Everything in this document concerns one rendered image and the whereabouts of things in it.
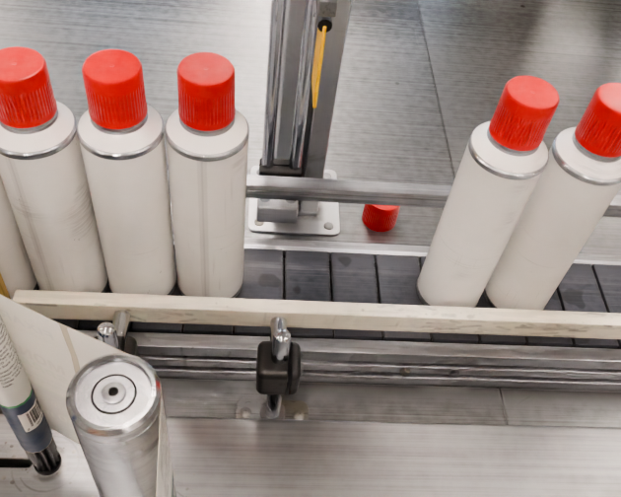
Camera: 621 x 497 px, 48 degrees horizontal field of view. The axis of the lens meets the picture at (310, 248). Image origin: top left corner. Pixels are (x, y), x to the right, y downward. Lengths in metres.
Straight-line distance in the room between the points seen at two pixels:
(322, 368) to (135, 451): 0.27
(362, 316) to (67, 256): 0.21
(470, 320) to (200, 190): 0.22
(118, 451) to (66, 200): 0.21
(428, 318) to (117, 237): 0.23
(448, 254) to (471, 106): 0.36
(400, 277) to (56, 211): 0.28
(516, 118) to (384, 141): 0.35
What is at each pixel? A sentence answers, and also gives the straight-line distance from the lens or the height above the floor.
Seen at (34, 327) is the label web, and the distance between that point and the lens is 0.35.
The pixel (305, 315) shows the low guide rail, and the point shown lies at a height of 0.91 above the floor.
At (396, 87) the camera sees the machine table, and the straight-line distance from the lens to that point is 0.85.
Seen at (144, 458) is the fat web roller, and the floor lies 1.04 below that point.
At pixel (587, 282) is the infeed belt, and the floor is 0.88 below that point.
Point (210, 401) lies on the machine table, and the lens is 0.56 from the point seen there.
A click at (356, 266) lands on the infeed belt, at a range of 0.58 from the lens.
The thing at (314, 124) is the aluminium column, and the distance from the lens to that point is 0.59.
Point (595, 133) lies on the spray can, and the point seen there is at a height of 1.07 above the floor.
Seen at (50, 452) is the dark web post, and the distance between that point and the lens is 0.47.
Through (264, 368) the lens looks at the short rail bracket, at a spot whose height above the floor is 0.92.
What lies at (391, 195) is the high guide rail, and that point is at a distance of 0.53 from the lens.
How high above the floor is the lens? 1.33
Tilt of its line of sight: 50 degrees down
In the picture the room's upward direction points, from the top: 9 degrees clockwise
